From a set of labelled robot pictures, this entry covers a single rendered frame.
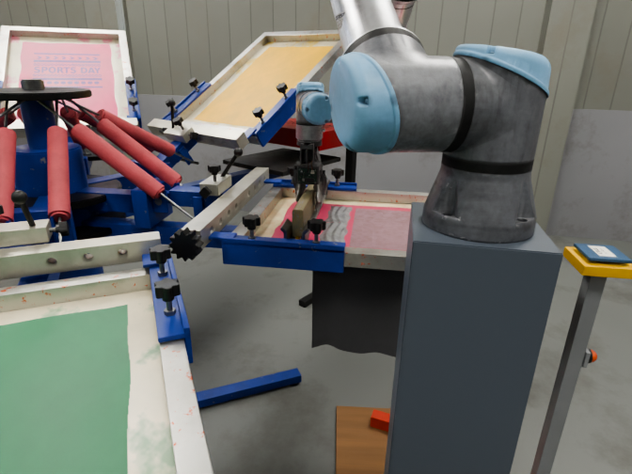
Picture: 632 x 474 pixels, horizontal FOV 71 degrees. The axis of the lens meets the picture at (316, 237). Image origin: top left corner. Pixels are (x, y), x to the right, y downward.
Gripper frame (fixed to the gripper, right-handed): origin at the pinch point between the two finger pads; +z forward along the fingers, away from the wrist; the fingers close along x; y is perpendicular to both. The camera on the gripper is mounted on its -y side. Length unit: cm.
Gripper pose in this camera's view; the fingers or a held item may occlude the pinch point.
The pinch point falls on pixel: (309, 205)
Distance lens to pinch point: 133.5
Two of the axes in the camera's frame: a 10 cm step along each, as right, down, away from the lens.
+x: 9.9, 0.7, -1.2
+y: -1.4, 3.6, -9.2
